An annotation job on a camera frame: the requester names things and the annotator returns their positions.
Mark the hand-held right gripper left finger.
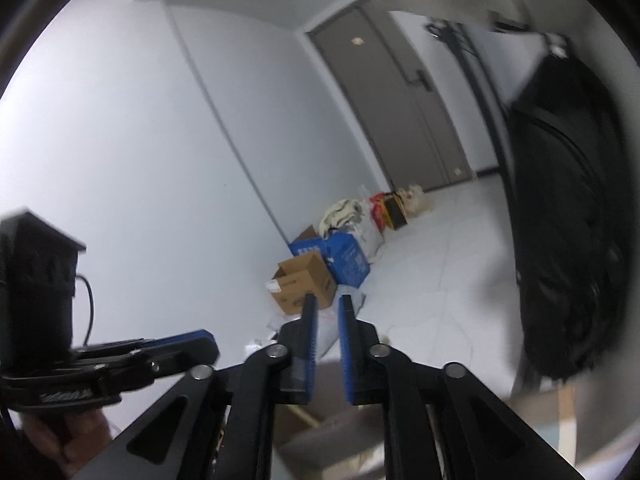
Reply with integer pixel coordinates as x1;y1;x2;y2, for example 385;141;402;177
65;292;318;480

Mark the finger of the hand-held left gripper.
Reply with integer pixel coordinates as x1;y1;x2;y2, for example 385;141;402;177
75;329;213;356
97;336;221;392

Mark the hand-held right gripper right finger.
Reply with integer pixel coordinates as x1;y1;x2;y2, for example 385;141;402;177
337;294;586;480

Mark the person's left hand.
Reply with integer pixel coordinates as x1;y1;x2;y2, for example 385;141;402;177
22;395;118;480

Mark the brown cardboard box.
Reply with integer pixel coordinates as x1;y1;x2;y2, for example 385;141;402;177
265;251;338;316

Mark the blue cardboard box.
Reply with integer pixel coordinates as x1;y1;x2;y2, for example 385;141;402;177
288;225;372;288

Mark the white plastic bag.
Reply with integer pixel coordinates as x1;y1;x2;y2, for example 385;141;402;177
350;185;387;263

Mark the beige folded cloth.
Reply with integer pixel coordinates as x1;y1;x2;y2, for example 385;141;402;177
319;200;371;237

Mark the red bag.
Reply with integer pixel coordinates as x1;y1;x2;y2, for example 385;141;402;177
370;192;396;231

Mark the yellow black carton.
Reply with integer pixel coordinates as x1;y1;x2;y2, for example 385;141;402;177
382;195;408;231

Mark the cream tote bag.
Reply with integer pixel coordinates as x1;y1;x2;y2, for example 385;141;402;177
395;185;435;218

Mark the checkered tablecloth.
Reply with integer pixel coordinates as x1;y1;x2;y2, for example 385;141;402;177
510;380;601;480

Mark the grey door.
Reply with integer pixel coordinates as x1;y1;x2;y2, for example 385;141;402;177
306;2;473;193

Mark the black backpack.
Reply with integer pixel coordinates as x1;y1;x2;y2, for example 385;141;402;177
505;35;632;392

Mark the black cable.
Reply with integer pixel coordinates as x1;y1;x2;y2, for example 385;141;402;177
74;274;96;347

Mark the black door handle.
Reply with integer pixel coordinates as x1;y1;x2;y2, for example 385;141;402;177
404;67;435;92

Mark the black door frame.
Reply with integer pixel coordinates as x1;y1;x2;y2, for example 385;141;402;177
425;17;516;201

